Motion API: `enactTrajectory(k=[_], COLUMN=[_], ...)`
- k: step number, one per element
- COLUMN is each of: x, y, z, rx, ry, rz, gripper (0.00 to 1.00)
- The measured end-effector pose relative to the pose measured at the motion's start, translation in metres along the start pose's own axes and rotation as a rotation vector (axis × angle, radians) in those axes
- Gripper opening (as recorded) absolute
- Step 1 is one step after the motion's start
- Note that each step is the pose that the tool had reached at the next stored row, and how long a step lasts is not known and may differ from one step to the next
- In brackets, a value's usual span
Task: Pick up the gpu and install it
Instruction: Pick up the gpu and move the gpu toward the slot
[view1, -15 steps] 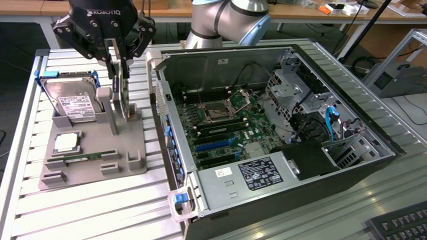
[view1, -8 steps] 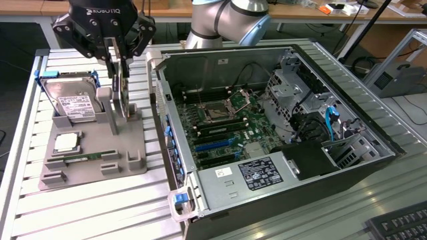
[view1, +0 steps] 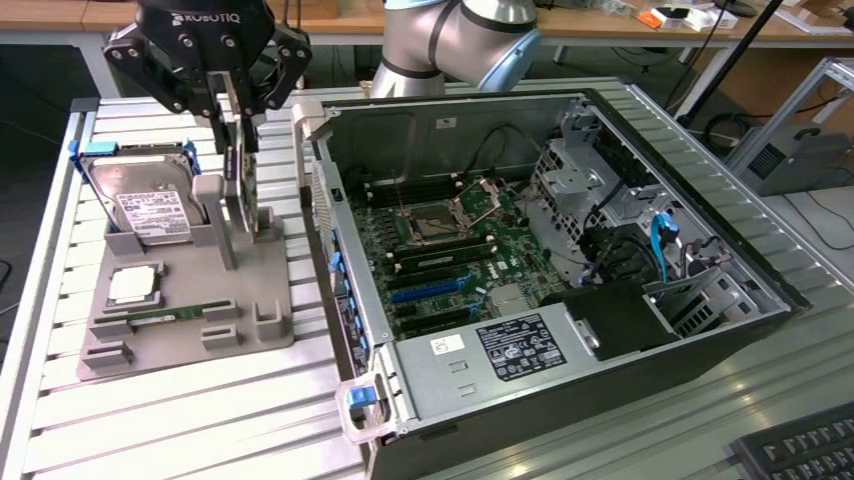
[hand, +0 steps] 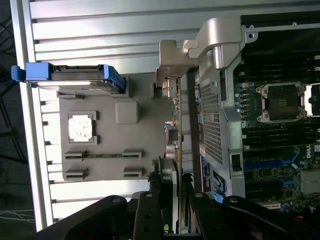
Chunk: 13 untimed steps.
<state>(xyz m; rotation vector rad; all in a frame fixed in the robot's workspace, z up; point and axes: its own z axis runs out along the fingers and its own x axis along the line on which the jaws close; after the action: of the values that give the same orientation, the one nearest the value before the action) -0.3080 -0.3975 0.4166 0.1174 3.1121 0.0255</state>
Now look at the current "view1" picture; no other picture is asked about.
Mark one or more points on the blue expansion slot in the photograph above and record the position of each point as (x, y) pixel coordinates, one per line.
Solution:
(427, 291)

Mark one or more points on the green motherboard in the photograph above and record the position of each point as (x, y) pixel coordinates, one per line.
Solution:
(520, 250)

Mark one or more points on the wooden desk white frame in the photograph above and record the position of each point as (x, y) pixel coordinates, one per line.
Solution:
(40, 15)
(620, 27)

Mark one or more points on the black RAM stick with label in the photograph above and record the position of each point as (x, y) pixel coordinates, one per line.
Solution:
(440, 260)

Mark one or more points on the green RAM stick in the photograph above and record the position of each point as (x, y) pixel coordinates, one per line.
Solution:
(166, 314)

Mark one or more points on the blue case release latch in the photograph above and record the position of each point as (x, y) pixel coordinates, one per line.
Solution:
(360, 398)

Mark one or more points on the grey computer tower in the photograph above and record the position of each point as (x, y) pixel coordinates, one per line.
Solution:
(800, 160)

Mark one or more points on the black open PC case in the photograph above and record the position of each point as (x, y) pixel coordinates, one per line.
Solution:
(600, 415)

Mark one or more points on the silver chipset heatsink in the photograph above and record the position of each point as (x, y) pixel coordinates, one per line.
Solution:
(509, 300)

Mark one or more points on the black keyboard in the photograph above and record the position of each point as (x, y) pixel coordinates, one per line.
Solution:
(807, 450)

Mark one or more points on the CPU socket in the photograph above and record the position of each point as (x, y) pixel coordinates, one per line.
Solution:
(429, 225)

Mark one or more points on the metal socket cover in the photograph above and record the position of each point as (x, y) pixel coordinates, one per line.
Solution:
(476, 202)

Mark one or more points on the small white box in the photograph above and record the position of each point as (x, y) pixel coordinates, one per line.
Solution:
(710, 20)

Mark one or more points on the black expansion slot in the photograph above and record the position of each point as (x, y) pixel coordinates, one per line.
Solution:
(436, 321)
(423, 279)

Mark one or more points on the aluminium profile frame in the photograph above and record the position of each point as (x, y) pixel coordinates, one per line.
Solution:
(836, 67)

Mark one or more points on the grey plastic parts rack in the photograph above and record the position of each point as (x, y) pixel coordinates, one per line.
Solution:
(193, 280)

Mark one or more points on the silver perforated disk bay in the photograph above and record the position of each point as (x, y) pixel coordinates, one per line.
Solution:
(707, 300)

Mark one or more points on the black Nvidia graphics card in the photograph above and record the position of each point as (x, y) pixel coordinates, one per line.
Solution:
(241, 200)

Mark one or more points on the silver CPU chip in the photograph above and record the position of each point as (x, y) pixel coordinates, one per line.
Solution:
(133, 285)

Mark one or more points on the silver drive cage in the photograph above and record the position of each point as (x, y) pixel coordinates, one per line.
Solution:
(563, 175)

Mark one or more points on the grey power supply with label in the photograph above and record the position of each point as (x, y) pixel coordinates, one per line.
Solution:
(467, 380)

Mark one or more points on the hard disk in blue carrier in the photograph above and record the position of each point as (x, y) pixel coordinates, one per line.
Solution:
(146, 200)

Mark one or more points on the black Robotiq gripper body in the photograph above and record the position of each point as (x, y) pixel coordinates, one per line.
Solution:
(207, 35)

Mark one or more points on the small orange box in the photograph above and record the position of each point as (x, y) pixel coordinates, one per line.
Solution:
(650, 20)

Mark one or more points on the thin locking lever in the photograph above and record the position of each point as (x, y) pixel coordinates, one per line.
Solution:
(399, 195)

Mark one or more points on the black plastic air shroud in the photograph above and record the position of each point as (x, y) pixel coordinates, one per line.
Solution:
(614, 320)

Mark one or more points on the black tripod stand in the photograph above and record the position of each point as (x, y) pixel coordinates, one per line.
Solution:
(734, 56)

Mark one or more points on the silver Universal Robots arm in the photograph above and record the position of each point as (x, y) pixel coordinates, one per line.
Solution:
(427, 45)

